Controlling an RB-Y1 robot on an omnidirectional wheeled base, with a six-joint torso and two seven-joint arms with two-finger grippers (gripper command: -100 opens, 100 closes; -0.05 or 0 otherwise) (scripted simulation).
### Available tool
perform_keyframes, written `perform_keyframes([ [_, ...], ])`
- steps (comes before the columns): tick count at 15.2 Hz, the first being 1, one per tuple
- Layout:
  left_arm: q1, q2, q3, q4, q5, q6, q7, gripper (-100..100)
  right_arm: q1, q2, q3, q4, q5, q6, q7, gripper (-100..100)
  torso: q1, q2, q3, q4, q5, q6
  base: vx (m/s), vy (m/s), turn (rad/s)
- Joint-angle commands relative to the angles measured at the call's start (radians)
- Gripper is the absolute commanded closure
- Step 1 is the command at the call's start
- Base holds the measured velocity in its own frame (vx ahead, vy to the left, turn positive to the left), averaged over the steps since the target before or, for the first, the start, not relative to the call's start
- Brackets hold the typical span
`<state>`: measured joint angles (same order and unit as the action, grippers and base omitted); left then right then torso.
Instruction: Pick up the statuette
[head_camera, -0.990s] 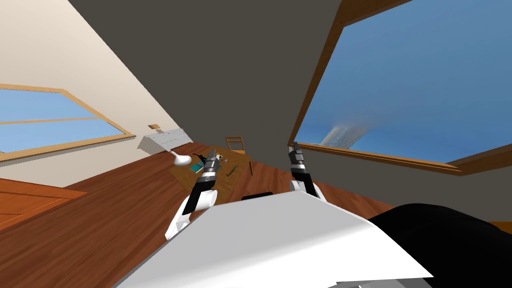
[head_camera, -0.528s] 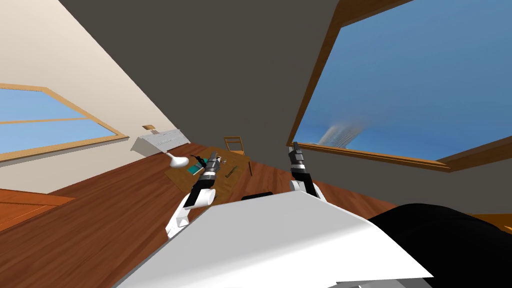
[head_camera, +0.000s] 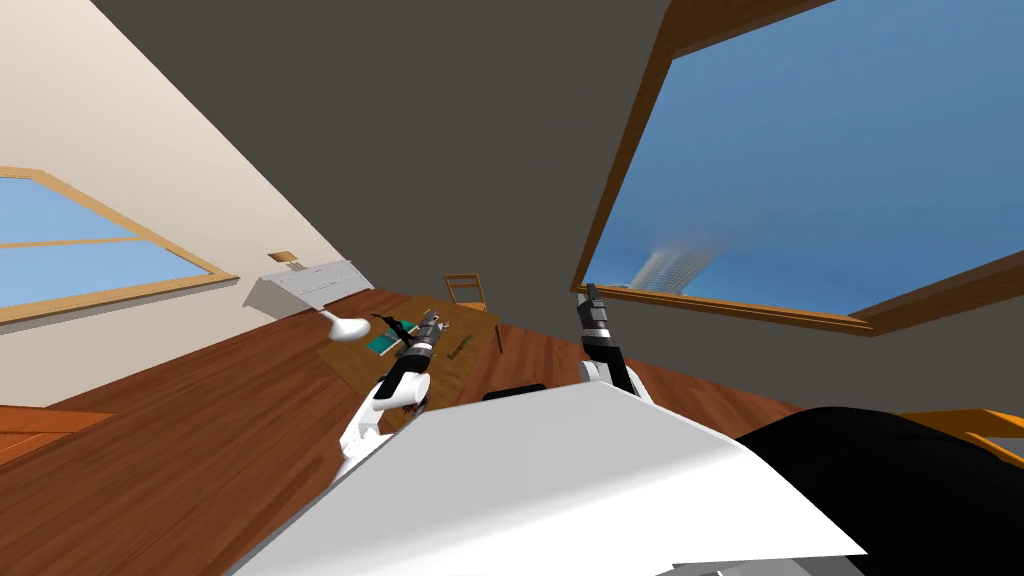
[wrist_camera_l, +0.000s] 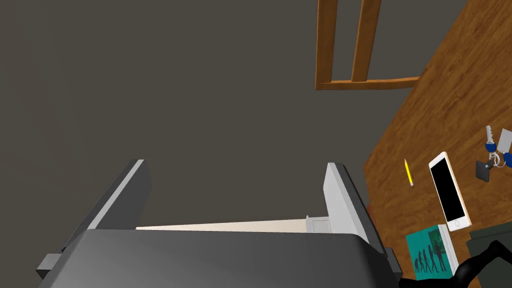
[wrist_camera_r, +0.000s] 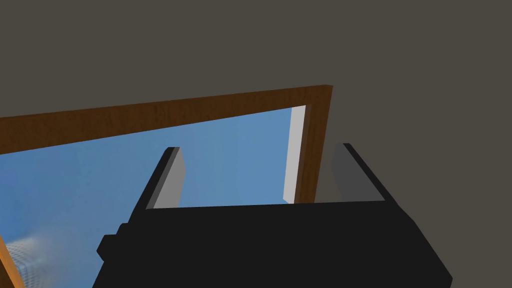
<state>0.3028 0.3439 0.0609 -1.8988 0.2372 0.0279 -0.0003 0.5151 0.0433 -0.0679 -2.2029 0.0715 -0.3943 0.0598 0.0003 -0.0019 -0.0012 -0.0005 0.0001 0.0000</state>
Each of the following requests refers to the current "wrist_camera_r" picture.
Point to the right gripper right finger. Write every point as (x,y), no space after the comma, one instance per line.
(354,180)

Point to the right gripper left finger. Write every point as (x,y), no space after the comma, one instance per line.
(168,184)

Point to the brown framed window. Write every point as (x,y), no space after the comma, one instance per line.
(120,168)

